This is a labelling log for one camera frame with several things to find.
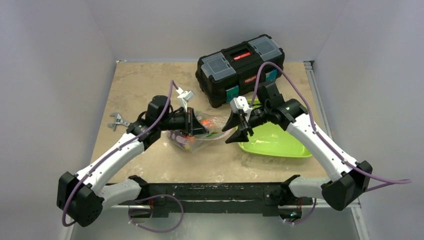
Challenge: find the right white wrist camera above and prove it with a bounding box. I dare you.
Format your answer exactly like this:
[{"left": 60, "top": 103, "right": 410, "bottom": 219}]
[{"left": 230, "top": 96, "right": 253, "bottom": 115}]

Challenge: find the black plastic toolbox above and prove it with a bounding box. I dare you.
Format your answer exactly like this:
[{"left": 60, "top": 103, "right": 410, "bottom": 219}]
[{"left": 195, "top": 34, "right": 285, "bottom": 108}]

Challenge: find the clear zip top bag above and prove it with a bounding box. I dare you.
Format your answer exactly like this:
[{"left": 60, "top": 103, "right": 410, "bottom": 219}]
[{"left": 166, "top": 110, "right": 231, "bottom": 153}]

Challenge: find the black metal base frame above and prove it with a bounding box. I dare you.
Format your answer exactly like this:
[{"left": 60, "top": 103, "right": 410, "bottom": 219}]
[{"left": 122, "top": 181, "right": 313, "bottom": 218}]

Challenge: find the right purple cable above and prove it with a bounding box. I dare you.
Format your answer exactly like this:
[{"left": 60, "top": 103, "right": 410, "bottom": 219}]
[{"left": 248, "top": 61, "right": 412, "bottom": 226}]

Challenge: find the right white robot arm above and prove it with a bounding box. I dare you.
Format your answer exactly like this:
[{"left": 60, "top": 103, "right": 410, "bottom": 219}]
[{"left": 222, "top": 82, "right": 373, "bottom": 211}]

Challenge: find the orange fake fruit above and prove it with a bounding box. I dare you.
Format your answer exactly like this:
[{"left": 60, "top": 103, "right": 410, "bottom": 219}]
[{"left": 200, "top": 119, "right": 216, "bottom": 130}]

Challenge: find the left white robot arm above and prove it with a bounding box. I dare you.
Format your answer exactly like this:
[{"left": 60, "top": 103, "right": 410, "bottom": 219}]
[{"left": 56, "top": 95, "right": 209, "bottom": 227}]

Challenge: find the red handled adjustable wrench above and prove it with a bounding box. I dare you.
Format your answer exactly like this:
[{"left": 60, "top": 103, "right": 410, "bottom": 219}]
[{"left": 107, "top": 112, "right": 131, "bottom": 131}]

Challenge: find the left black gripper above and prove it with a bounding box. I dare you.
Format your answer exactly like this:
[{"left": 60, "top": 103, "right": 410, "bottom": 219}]
[{"left": 158, "top": 107, "right": 209, "bottom": 137}]

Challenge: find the green plastic tray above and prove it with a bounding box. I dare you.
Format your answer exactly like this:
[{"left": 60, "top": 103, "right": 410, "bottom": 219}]
[{"left": 236, "top": 99, "right": 313, "bottom": 159}]

